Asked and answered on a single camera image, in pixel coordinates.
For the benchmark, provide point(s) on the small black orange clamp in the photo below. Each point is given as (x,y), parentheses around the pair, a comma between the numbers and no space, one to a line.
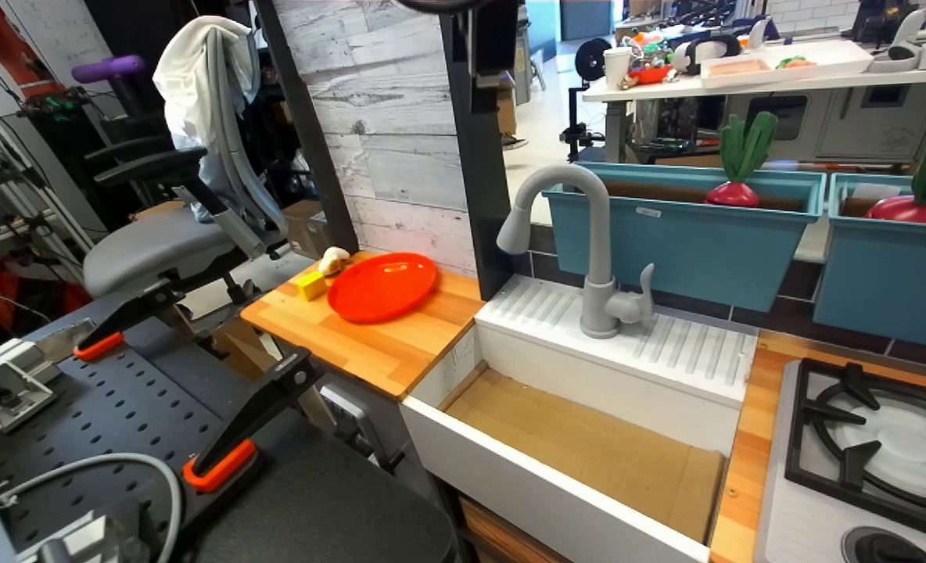
(105,345)

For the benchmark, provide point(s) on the brown cardboard sink bottom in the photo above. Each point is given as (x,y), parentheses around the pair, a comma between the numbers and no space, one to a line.
(589,448)

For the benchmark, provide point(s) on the white wood print panel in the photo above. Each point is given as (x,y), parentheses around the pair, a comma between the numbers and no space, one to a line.
(390,126)

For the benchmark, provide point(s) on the large black orange clamp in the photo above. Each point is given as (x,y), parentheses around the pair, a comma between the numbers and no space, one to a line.
(245,417)

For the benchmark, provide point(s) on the black stove knob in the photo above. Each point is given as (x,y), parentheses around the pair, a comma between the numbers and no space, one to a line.
(885,547)

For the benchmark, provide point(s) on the red toy radish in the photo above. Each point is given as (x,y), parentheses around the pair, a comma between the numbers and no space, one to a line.
(747,150)
(904,210)

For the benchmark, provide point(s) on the black slanted beam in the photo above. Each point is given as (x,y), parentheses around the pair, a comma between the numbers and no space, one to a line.
(309,135)

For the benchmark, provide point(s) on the purple foam roller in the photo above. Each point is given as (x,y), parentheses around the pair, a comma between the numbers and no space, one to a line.
(108,69)

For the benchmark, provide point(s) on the red bowl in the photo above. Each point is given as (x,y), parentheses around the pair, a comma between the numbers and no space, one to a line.
(652,76)

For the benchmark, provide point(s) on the gray office chair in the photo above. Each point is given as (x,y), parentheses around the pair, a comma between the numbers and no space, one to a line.
(151,250)

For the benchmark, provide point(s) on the white background table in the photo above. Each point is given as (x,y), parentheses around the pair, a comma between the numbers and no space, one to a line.
(754,83)

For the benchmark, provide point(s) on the black perforated base board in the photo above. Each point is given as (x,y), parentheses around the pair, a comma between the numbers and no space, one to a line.
(97,407)

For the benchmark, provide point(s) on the wide teal planter box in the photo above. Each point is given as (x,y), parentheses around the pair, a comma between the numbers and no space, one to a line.
(684,250)

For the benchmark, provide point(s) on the white cup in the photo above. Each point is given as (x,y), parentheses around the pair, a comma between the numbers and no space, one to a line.
(617,67)

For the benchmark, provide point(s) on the white cloth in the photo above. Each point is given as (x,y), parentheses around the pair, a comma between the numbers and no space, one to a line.
(203,83)

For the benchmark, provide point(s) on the black stove burner grate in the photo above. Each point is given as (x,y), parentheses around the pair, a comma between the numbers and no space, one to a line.
(798,459)

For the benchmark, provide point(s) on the gray metal mount under counter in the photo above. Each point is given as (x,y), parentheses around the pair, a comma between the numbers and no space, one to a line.
(356,417)

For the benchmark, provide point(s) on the gray tap with curved nozzle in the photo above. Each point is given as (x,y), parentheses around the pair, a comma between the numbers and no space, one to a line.
(597,262)

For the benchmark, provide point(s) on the orange plastic plate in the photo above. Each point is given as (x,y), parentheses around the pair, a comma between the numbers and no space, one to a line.
(383,289)

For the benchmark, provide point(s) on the white toy stove top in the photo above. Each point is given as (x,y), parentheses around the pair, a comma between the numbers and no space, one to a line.
(797,519)

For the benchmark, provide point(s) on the black vertical post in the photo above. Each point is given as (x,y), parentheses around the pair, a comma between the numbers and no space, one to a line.
(480,159)

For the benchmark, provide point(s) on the white toy kitchen sink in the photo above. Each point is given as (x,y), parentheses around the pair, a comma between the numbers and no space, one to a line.
(506,474)

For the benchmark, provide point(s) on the wooden countertop board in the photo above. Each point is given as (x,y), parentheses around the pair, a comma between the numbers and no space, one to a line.
(379,347)

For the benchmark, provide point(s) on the yellow toy block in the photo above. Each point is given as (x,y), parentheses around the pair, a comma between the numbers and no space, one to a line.
(310,284)

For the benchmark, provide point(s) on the silver metal bracket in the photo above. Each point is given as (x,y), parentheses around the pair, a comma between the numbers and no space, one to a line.
(4,396)

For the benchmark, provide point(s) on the cream toy food piece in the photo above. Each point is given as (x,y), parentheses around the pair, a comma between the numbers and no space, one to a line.
(333,262)

